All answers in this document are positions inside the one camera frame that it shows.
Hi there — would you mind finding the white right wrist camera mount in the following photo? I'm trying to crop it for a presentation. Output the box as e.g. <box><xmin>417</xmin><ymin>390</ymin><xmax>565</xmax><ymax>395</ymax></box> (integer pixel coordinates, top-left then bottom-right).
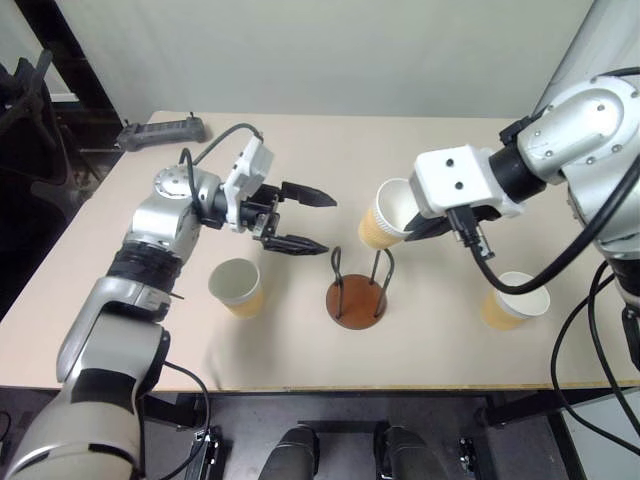
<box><xmin>409</xmin><ymin>144</ymin><xmax>524</xmax><ymax>222</ymax></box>

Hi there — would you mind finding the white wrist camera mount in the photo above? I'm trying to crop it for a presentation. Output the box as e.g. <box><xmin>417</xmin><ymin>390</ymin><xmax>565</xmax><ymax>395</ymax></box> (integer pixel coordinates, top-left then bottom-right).
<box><xmin>409</xmin><ymin>144</ymin><xmax>524</xmax><ymax>222</ymax></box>
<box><xmin>221</xmin><ymin>136</ymin><xmax>277</xmax><ymax>232</ymax></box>

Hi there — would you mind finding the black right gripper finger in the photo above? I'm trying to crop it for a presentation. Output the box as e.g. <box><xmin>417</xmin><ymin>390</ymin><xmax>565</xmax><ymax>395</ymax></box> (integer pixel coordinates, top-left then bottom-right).
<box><xmin>402</xmin><ymin>211</ymin><xmax>432</xmax><ymax>238</ymax></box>
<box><xmin>410</xmin><ymin>218</ymin><xmax>454</xmax><ymax>243</ymax></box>

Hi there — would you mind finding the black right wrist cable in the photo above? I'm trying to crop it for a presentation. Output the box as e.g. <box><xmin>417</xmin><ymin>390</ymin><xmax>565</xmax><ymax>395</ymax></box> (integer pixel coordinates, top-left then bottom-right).
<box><xmin>446</xmin><ymin>164</ymin><xmax>640</xmax><ymax>296</ymax></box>

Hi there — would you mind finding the black chair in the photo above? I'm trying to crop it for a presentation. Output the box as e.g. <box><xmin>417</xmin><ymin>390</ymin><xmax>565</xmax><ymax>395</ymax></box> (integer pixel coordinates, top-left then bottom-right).
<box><xmin>0</xmin><ymin>49</ymin><xmax>77</xmax><ymax>202</ymax></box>

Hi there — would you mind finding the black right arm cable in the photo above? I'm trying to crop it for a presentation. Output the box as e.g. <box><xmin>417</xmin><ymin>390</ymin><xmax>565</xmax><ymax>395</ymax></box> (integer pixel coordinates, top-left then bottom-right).
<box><xmin>549</xmin><ymin>259</ymin><xmax>640</xmax><ymax>442</ymax></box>

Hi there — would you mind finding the white box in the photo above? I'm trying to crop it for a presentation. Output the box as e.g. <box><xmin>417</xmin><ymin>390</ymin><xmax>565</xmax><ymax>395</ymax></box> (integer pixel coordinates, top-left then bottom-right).
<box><xmin>559</xmin><ymin>387</ymin><xmax>640</xmax><ymax>480</ymax></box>

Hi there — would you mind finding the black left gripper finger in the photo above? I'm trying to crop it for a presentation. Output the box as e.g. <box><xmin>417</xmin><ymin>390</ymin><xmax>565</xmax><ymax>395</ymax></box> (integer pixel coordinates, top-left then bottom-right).
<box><xmin>279</xmin><ymin>180</ymin><xmax>338</xmax><ymax>208</ymax></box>
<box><xmin>253</xmin><ymin>233</ymin><xmax>331</xmax><ymax>258</ymax></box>

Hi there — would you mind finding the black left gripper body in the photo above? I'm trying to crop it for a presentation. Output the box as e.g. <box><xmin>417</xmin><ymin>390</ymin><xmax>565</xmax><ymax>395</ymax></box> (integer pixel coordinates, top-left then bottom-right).
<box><xmin>238</xmin><ymin>181</ymin><xmax>287</xmax><ymax>246</ymax></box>

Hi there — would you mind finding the wire cup holder brown base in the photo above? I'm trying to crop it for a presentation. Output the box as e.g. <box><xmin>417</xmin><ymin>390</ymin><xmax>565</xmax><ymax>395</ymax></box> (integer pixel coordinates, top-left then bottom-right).
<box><xmin>325</xmin><ymin>246</ymin><xmax>396</xmax><ymax>330</ymax></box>

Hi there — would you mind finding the dark rounded shape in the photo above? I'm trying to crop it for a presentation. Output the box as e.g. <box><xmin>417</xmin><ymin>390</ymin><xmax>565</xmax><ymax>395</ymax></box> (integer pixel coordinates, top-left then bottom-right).
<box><xmin>374</xmin><ymin>424</ymin><xmax>444</xmax><ymax>480</ymax></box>
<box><xmin>262</xmin><ymin>424</ymin><xmax>321</xmax><ymax>480</ymax></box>

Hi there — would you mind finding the black diagonal beam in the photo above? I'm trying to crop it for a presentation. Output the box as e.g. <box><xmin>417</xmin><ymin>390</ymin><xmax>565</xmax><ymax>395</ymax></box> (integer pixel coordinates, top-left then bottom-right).
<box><xmin>49</xmin><ymin>0</ymin><xmax>126</xmax><ymax>132</ymax></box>

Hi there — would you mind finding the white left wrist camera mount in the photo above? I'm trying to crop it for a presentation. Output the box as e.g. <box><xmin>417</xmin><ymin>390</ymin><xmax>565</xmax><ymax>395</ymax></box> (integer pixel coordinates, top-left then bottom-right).
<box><xmin>221</xmin><ymin>136</ymin><xmax>277</xmax><ymax>232</ymax></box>

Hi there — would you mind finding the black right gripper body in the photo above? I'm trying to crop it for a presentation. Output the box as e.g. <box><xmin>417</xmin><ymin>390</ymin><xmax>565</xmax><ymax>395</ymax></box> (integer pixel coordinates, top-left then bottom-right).
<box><xmin>449</xmin><ymin>202</ymin><xmax>502</xmax><ymax>227</ymax></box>

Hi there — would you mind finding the tan paper cup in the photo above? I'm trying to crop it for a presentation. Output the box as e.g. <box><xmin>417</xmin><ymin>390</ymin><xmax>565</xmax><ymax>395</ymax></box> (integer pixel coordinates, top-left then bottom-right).
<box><xmin>208</xmin><ymin>257</ymin><xmax>265</xmax><ymax>320</ymax></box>
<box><xmin>357</xmin><ymin>178</ymin><xmax>419</xmax><ymax>251</ymax></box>
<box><xmin>480</xmin><ymin>271</ymin><xmax>552</xmax><ymax>332</ymax></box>

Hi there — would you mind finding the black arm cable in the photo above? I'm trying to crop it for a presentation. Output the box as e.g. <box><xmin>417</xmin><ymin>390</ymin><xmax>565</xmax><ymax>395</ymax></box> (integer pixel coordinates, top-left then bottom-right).
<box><xmin>138</xmin><ymin>359</ymin><xmax>214</xmax><ymax>480</ymax></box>
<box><xmin>549</xmin><ymin>259</ymin><xmax>640</xmax><ymax>442</ymax></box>

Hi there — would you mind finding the black table frame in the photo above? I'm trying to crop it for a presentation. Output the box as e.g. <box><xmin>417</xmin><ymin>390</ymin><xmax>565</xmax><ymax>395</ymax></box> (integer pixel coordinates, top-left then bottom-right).
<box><xmin>142</xmin><ymin>392</ymin><xmax>569</xmax><ymax>480</ymax></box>

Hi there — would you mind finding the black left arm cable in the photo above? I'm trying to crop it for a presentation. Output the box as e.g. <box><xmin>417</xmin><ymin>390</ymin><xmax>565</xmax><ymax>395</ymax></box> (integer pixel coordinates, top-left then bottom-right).
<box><xmin>138</xmin><ymin>359</ymin><xmax>214</xmax><ymax>480</ymax></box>

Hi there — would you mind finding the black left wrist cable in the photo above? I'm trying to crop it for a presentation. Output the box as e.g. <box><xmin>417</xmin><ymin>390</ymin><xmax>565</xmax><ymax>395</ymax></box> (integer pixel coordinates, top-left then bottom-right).
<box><xmin>179</xmin><ymin>123</ymin><xmax>265</xmax><ymax>207</ymax></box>

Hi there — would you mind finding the grey power strip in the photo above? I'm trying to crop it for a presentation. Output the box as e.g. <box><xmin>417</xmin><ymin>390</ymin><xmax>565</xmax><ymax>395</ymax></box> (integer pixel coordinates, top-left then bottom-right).
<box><xmin>115</xmin><ymin>112</ymin><xmax>207</xmax><ymax>153</ymax></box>

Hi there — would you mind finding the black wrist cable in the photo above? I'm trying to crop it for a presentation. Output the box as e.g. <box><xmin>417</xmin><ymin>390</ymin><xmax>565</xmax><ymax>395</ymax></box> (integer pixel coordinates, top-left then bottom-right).
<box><xmin>179</xmin><ymin>123</ymin><xmax>265</xmax><ymax>207</ymax></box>
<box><xmin>446</xmin><ymin>164</ymin><xmax>640</xmax><ymax>296</ymax></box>

